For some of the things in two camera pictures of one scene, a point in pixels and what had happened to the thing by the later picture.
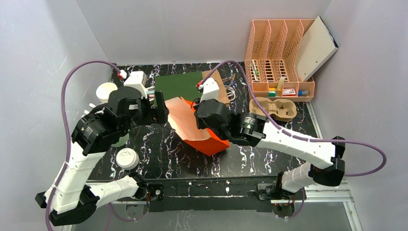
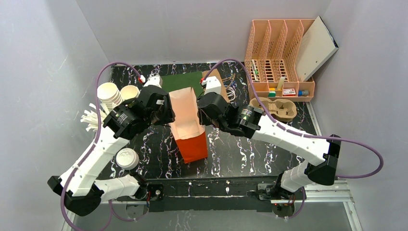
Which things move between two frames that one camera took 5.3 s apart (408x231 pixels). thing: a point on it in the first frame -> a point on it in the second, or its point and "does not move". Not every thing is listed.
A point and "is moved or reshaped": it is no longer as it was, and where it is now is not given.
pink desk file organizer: (274, 60) does not move
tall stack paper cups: (103, 90) does not move
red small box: (289, 92) does not move
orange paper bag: (182, 115) is moved or reshaped
